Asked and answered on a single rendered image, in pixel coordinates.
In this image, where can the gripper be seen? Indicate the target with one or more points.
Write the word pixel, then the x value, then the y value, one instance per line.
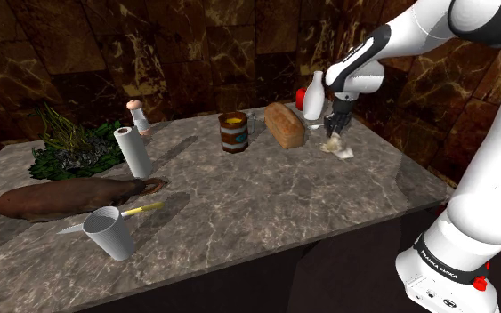
pixel 339 113

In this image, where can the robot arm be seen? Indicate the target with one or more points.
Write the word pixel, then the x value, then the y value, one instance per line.
pixel 484 173

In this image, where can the white bottle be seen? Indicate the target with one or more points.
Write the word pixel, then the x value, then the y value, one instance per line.
pixel 314 97

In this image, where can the crumpled white cloth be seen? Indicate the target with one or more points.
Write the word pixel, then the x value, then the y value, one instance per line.
pixel 336 146

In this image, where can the red cup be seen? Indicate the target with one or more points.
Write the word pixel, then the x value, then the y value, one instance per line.
pixel 301 99

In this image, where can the brown bread loaf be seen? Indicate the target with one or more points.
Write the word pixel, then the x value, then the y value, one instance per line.
pixel 284 125

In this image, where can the brown and blue beer mug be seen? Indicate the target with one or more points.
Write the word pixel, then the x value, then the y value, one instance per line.
pixel 234 132

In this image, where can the small bald figure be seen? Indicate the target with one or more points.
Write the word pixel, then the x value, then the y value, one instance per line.
pixel 139 116

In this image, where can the white paper towel roll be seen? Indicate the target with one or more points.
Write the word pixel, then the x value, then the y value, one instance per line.
pixel 133 151

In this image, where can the white ribbed cup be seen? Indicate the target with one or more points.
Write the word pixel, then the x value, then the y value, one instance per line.
pixel 109 234

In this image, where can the green leafy plant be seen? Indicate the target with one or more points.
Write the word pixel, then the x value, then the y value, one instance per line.
pixel 74 149

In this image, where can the brown platypus figure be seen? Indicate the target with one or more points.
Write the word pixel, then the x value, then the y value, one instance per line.
pixel 63 198

